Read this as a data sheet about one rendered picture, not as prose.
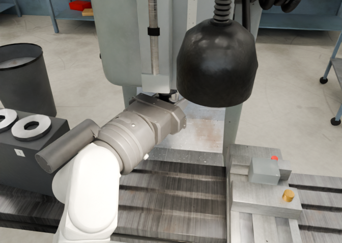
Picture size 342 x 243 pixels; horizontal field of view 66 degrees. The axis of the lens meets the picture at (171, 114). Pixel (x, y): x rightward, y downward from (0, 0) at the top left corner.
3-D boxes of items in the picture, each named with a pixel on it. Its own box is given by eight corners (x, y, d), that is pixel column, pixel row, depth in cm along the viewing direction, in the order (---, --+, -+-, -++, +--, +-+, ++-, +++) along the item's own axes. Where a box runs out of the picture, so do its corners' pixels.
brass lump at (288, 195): (293, 203, 59) (295, 198, 58) (282, 201, 59) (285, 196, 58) (291, 194, 60) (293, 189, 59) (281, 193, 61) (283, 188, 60)
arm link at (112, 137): (150, 157, 42) (100, 211, 34) (121, 172, 50) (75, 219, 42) (104, 102, 41) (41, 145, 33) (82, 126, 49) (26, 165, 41)
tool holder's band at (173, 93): (171, 83, 56) (171, 79, 55) (183, 93, 53) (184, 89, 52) (152, 89, 54) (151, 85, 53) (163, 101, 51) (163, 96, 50)
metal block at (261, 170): (274, 192, 64) (280, 176, 61) (249, 189, 65) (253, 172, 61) (271, 175, 68) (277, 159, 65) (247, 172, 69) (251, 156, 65)
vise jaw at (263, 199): (297, 220, 60) (303, 210, 57) (230, 211, 62) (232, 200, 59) (292, 197, 64) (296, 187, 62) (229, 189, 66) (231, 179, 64)
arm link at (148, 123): (188, 101, 48) (149, 139, 40) (186, 140, 53) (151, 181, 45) (133, 81, 53) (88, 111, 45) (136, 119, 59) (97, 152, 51)
